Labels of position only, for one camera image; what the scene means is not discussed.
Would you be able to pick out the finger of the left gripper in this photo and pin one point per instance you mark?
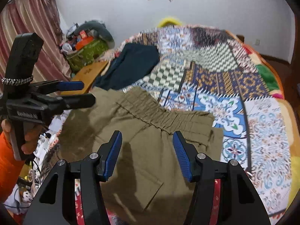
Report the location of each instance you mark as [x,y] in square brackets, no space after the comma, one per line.
[57,105]
[47,87]

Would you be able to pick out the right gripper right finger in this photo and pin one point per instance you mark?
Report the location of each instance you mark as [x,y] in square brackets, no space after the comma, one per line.
[223,192]

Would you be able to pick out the olive khaki pants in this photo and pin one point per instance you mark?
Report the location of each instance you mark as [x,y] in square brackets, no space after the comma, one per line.
[147,185]

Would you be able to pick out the orange sleeve forearm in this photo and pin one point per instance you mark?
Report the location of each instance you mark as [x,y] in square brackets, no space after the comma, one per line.
[9,169]

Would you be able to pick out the person left hand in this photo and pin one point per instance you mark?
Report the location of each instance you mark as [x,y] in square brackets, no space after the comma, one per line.
[31,137]

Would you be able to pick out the green storage basket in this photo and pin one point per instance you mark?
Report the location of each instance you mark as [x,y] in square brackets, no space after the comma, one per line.
[86,55]

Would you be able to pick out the wooden lap desk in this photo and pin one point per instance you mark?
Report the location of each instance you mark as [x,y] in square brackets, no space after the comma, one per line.
[87,75]

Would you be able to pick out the orange box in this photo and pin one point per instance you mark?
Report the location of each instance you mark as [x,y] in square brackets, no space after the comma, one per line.
[85,39]

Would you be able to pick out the striped pink curtain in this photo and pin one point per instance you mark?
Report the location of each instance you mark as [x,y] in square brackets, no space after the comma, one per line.
[40,17]

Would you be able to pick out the dark navy folded garment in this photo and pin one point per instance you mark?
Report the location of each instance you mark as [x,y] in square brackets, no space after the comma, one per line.
[134,62]

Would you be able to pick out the patchwork patterned bedspread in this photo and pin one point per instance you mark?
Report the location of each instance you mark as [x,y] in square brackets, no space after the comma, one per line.
[209,70]

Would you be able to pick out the yellow curved headboard tube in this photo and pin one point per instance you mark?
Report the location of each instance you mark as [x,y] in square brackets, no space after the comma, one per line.
[169,21]

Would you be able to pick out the white wall socket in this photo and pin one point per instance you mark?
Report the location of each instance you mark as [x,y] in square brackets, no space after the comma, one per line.
[257,42]

